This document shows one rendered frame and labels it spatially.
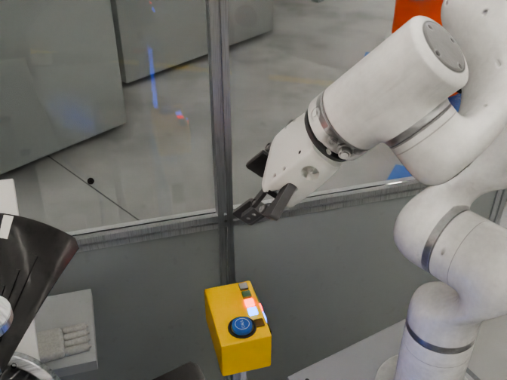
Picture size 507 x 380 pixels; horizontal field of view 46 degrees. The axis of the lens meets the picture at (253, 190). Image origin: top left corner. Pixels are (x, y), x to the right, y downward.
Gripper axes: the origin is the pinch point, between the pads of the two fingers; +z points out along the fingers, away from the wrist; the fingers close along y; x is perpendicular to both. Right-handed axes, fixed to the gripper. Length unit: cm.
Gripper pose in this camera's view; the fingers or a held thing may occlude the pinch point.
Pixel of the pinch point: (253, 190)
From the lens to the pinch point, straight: 79.6
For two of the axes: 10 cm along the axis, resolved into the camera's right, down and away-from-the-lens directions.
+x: -7.9, -5.1, -3.5
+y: 1.9, -7.4, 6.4
